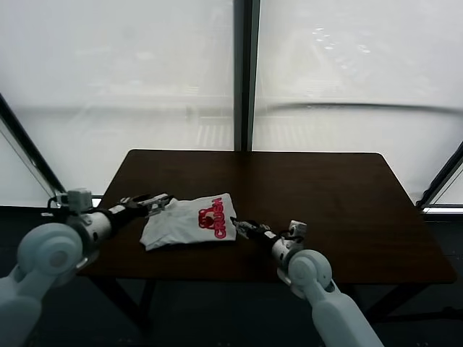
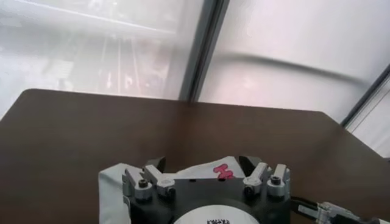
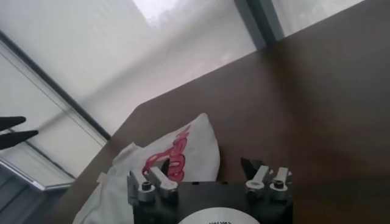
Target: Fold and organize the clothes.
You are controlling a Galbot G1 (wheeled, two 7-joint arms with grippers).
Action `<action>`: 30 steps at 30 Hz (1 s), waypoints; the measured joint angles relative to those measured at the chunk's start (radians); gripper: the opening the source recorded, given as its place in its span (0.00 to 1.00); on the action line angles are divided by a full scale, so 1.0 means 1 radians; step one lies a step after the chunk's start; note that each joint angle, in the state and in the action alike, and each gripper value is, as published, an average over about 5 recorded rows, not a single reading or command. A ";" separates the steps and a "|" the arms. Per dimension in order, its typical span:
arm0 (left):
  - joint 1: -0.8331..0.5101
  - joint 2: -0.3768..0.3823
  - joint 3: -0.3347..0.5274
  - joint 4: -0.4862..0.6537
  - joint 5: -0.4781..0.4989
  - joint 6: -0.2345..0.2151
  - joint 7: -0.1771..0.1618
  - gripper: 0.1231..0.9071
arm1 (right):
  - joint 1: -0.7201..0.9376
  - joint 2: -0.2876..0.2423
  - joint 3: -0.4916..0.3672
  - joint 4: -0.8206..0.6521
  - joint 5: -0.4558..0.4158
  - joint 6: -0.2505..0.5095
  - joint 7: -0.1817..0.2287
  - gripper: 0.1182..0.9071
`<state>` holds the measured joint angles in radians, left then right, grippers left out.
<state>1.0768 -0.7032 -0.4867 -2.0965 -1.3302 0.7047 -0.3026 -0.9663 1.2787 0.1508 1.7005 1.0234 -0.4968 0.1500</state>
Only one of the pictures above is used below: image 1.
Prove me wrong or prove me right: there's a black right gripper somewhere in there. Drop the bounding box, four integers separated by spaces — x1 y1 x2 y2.
231 218 279 247

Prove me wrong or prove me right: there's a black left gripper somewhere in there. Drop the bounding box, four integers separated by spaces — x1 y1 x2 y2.
106 194 179 238

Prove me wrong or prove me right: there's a white t-shirt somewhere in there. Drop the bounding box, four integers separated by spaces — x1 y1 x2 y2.
140 192 238 252

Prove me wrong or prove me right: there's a dark vertical window mullion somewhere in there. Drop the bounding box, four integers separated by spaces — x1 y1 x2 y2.
233 0 262 153

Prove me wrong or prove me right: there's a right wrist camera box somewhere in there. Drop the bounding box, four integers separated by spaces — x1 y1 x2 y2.
288 219 308 240

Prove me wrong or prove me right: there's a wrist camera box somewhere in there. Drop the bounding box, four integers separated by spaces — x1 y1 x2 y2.
54 187 93 213
288 219 308 240

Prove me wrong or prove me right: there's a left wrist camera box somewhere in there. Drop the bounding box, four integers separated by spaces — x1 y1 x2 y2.
54 187 93 213

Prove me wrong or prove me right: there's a slanted dark frame post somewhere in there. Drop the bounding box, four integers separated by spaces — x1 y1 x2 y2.
0 92 69 196
415 142 463 213

